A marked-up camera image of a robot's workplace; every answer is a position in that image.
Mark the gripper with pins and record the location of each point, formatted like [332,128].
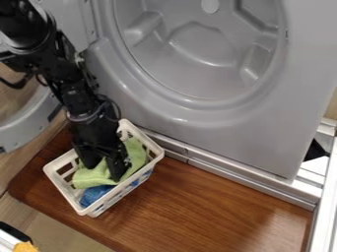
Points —
[94,133]

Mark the green cloth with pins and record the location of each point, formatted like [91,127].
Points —
[93,177]

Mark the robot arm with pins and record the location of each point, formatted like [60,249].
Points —
[66,75]

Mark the blue cloth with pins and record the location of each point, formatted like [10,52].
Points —
[93,194]

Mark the white basket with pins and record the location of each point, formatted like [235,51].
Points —
[154,151]

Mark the washing machine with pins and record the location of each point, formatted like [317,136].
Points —
[228,82]

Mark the aluminium frame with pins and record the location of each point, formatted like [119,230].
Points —
[324,210]

